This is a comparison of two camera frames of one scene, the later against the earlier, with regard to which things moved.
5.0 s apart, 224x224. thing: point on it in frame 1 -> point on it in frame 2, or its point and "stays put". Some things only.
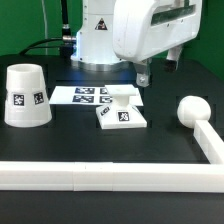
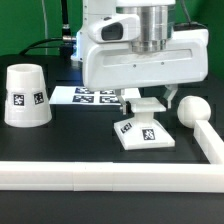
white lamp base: [120, 114] -> [143, 131]
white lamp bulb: [192, 109] stays put
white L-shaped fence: [136, 177] stays put
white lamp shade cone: [27, 103] stays put
